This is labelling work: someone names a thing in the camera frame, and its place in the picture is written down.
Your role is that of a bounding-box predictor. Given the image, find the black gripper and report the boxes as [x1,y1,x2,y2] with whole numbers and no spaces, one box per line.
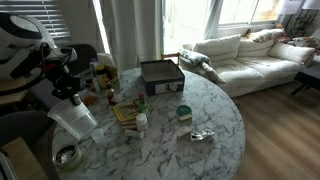
[44,61,83,107]

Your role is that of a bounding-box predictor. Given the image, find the clear plastic cup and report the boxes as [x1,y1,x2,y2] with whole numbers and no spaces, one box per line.
[47,97,100,141]

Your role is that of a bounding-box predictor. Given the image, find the orange snack bag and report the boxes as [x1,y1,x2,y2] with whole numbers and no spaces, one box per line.
[81,94,99,107]

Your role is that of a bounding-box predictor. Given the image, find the slim white bottle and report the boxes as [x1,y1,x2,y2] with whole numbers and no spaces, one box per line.
[92,76,101,93]

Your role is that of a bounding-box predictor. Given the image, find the yellow lid jar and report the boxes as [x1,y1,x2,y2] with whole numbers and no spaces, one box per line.
[94,64,108,89]

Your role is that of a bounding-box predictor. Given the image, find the small brown bottle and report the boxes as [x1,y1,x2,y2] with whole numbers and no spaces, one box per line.
[106,87,116,105]

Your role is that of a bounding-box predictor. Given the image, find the yellow green bag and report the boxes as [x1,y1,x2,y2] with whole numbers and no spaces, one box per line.
[105,64,120,92]

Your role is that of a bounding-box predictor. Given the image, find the black chair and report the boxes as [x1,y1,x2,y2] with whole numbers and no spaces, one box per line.
[68,43,100,76]

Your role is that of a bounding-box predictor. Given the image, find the white plastic bag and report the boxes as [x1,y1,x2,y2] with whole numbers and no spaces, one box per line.
[96,52,117,68]

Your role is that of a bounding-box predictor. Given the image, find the yellow green card pack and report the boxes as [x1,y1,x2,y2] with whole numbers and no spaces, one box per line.
[112,102,142,122]

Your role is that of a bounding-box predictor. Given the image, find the small wooden block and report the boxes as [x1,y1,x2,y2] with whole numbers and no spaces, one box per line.
[120,119,138,127]
[178,113,194,122]
[176,125,193,140]

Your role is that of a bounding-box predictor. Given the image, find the dark grey office chair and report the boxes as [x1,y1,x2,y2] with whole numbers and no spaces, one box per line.
[0,78,68,148]

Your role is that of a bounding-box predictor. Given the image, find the green bottle red cap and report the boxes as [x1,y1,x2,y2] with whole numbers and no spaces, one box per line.
[137,92,150,115]

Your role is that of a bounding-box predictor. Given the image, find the silver tube white cap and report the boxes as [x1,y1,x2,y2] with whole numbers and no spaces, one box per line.
[124,128,145,140]

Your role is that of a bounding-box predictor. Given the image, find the white pill bottle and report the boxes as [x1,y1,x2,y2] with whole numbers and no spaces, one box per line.
[135,112,149,132]

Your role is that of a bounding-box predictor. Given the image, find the white curtain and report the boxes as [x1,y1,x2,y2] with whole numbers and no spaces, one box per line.
[99,0,164,72]

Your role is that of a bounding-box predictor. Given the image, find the white window blinds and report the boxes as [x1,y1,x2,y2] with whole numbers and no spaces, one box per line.
[0,0,72,41]

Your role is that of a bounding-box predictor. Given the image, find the dark blue cardboard box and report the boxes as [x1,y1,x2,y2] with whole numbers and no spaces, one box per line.
[139,59,186,97]

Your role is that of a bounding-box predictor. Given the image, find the green round lid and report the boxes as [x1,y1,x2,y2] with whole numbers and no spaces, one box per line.
[176,104,193,117]

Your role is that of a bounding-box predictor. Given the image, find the grey patterned blanket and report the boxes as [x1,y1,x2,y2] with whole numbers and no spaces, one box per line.
[177,48,227,85]

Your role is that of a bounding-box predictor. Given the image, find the crumpled silver foil wrapper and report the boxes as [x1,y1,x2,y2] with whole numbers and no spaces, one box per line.
[190,128,216,143]

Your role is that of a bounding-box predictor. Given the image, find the white sofa back cushion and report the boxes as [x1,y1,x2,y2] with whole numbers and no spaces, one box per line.
[267,41,317,66]
[192,33,242,63]
[236,37,276,60]

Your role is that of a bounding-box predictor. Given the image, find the white sofa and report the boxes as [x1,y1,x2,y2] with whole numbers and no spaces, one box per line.
[181,28,320,99]

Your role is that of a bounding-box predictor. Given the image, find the floral throw pillow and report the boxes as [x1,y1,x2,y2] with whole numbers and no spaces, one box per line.
[247,27,286,44]
[287,35,318,52]

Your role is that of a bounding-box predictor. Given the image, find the white lamp shade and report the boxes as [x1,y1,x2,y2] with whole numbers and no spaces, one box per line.
[277,0,301,16]

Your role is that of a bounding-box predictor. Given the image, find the dark side table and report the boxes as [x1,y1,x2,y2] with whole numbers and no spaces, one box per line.
[289,64,320,97]

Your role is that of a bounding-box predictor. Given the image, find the black metal shelf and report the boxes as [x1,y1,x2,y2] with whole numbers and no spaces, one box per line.
[287,9,317,38]

